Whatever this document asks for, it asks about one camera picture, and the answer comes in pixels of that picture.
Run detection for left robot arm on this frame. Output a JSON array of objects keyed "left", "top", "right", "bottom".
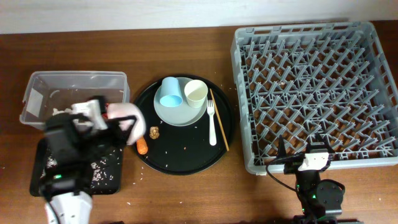
[{"left": 39, "top": 113, "right": 137, "bottom": 223}]

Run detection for cream white cup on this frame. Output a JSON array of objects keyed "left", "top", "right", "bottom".
[{"left": 184, "top": 80, "right": 208, "bottom": 108}]

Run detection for pink bowl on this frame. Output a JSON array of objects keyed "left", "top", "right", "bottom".
[{"left": 107, "top": 103, "right": 146, "bottom": 145}]

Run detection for black rectangular tray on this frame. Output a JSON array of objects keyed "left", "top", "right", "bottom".
[{"left": 29, "top": 138, "right": 124, "bottom": 197}]

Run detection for clear plastic bin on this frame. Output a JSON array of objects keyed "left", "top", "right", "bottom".
[{"left": 19, "top": 71, "right": 130, "bottom": 130}]

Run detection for red snack wrapper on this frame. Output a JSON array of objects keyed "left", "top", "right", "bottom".
[{"left": 101, "top": 103, "right": 109, "bottom": 120}]

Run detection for grey dishwasher rack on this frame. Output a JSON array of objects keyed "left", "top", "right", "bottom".
[{"left": 231, "top": 22, "right": 397, "bottom": 175}]

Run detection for brown food chunk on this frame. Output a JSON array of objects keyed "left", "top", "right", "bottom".
[{"left": 149, "top": 126, "right": 160, "bottom": 139}]

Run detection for light blue cup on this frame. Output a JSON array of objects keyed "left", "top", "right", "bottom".
[{"left": 159, "top": 77, "right": 183, "bottom": 108}]

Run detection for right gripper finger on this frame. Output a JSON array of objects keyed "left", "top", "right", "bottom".
[
  {"left": 277, "top": 135, "right": 287, "bottom": 159},
  {"left": 315, "top": 133, "right": 334, "bottom": 153}
]

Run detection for orange carrot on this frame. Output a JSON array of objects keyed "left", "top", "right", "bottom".
[{"left": 136, "top": 137, "right": 148, "bottom": 155}]

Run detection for grey plate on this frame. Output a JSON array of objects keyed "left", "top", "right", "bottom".
[{"left": 154, "top": 77, "right": 208, "bottom": 126}]

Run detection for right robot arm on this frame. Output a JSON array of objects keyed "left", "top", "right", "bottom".
[{"left": 277, "top": 134, "right": 345, "bottom": 224}]

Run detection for round black serving tray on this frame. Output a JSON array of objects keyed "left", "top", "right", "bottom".
[{"left": 134, "top": 78, "right": 235, "bottom": 175}]

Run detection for white plastic fork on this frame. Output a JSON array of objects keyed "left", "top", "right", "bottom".
[{"left": 206, "top": 100, "right": 217, "bottom": 146}]

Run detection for food scraps and rice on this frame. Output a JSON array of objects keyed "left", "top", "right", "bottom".
[{"left": 38, "top": 147, "right": 123, "bottom": 190}]

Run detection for wooden chopstick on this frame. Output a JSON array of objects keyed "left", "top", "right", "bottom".
[{"left": 210, "top": 89, "right": 229, "bottom": 152}]

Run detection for white tissue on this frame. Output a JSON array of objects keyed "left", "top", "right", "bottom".
[{"left": 52, "top": 108, "right": 73, "bottom": 116}]

